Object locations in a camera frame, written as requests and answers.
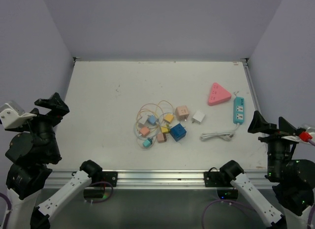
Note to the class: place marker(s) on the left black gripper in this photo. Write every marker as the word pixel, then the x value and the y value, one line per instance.
pixel 58 108

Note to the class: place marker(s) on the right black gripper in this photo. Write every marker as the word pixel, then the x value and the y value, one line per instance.
pixel 258 122

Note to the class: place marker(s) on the teal power strip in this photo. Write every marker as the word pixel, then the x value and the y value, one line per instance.
pixel 238 110

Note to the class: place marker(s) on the pink triangular power strip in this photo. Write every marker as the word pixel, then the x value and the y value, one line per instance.
pixel 218 95

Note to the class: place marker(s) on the white usb charger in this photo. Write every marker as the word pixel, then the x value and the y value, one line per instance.
pixel 198 117

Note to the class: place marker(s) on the blue cube socket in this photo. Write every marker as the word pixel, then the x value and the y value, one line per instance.
pixel 178 132

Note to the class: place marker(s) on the light blue charger plug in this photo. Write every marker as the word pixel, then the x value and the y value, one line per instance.
pixel 152 120

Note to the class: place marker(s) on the teal usb charger plug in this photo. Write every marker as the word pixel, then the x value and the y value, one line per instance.
pixel 148 143

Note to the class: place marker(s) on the yellow usb charger plug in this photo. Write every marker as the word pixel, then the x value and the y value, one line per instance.
pixel 165 129

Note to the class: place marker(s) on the beige usb charger plug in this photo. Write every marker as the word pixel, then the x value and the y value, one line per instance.
pixel 162 137

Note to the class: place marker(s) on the orange-pink charger plug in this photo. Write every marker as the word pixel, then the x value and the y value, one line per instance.
pixel 144 131

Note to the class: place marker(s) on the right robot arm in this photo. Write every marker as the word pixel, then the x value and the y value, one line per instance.
pixel 294 180

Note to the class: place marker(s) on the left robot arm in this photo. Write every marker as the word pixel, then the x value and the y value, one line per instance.
pixel 30 151

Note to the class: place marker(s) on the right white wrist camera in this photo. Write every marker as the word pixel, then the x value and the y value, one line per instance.
pixel 307 135

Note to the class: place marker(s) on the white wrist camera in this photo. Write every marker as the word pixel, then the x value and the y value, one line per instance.
pixel 12 115
pixel 307 135

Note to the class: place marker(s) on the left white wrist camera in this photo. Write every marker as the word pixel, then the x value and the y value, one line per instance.
pixel 12 115

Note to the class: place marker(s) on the aluminium right side rail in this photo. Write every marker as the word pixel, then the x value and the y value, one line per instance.
pixel 250 83

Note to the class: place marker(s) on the aluminium rail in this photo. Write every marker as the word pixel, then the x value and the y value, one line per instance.
pixel 157 179
pixel 250 83

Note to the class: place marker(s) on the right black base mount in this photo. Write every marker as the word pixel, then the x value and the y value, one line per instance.
pixel 214 179

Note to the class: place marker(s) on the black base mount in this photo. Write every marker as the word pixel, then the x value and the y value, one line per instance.
pixel 110 177
pixel 214 179

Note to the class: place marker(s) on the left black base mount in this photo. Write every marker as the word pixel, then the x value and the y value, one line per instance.
pixel 110 177

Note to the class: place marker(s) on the aluminium front rail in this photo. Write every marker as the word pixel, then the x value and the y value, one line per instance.
pixel 157 179

